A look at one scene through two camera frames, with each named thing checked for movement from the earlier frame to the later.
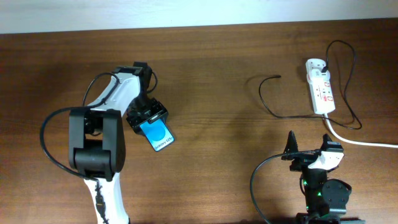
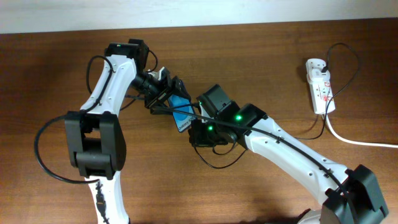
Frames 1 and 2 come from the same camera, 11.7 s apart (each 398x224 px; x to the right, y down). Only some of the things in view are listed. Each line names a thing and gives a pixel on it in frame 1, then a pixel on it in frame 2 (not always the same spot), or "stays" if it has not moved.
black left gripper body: [143, 109] to [166, 88]
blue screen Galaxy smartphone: [157, 134] to [183, 121]
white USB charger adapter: [317, 76] stays
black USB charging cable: [323, 69] to [324, 70]
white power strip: [321, 91] stays
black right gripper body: [302, 162] to [206, 134]
